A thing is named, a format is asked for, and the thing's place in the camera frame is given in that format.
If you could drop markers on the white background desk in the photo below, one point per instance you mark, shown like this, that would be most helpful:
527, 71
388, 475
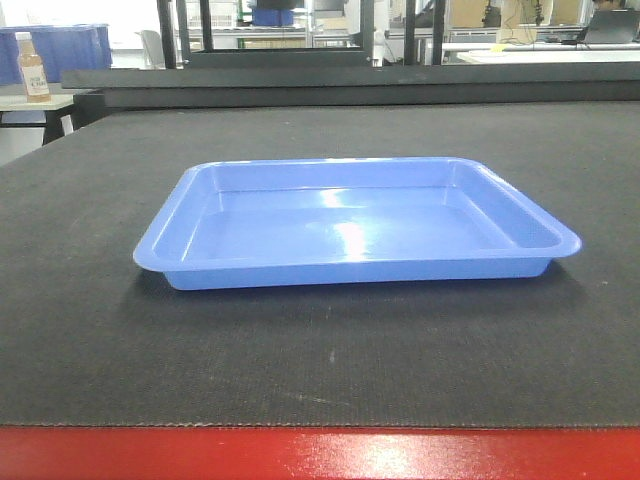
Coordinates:
543, 53

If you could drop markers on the black table mat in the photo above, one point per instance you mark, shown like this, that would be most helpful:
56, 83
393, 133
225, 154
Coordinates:
88, 338

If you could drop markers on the white side table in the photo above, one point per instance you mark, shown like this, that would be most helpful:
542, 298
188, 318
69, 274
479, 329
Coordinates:
59, 106

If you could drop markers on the blue fabric partition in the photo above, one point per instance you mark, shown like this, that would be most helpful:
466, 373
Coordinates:
61, 48

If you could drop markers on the orange juice bottle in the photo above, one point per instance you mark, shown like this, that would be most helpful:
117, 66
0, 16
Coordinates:
32, 70

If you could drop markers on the black metal frame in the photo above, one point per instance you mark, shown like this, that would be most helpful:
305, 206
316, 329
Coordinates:
368, 34

